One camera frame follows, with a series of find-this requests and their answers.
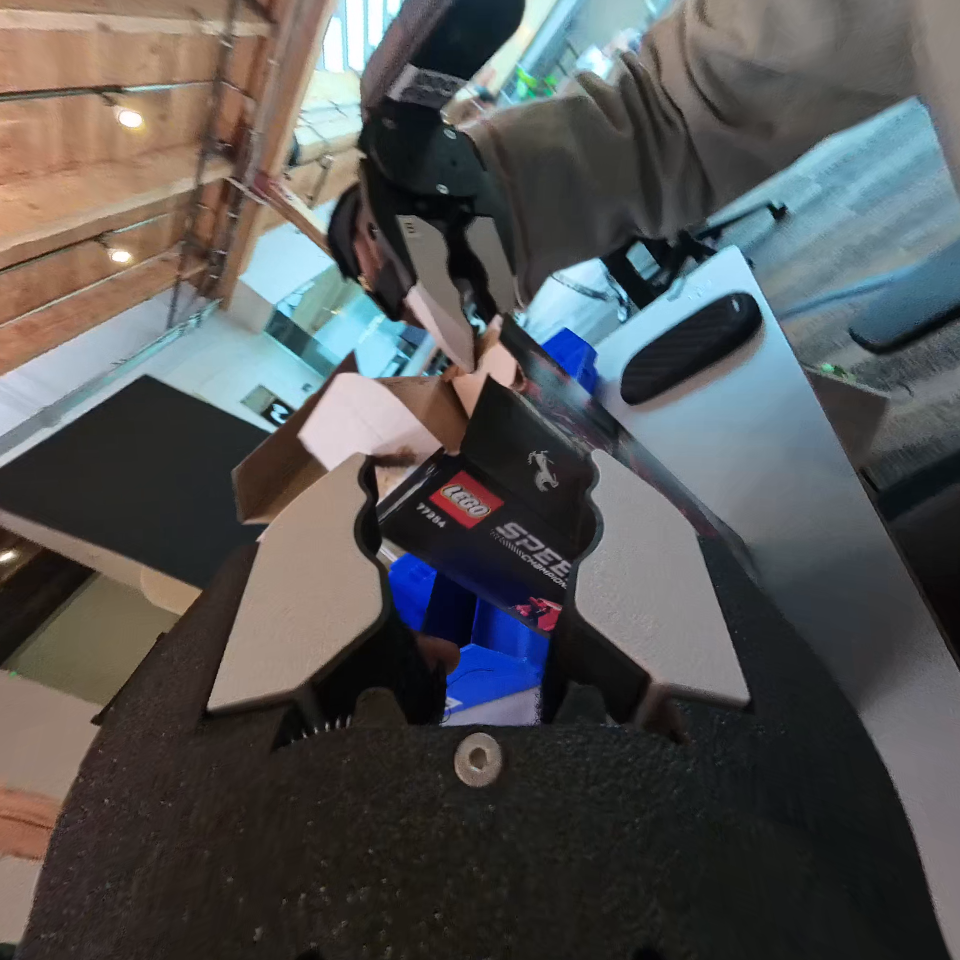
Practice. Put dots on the blue plastic bin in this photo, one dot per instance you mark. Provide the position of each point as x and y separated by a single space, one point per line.
487 667
570 360

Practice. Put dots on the black tripod stand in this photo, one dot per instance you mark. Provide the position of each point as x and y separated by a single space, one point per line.
739 216

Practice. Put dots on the black oval textured case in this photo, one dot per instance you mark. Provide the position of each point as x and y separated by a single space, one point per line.
690 349

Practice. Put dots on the black wall sign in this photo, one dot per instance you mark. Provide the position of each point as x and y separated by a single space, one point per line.
279 412

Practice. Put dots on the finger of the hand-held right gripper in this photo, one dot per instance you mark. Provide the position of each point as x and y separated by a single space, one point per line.
491 255
435 277

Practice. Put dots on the black toy set box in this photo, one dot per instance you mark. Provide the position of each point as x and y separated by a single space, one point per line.
487 450

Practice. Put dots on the round ceiling light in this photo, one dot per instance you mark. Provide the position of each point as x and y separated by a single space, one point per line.
120 255
129 118

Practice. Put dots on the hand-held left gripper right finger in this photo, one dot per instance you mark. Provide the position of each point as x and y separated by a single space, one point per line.
652 592

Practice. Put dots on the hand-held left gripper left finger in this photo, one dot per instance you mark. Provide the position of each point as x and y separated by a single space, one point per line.
300 592

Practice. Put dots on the black wall panel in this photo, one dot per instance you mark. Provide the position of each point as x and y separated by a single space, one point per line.
112 480

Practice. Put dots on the dark grey chair seat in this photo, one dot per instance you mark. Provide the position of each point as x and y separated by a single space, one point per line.
900 315

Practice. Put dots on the grey desk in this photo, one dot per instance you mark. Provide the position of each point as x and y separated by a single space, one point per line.
750 480

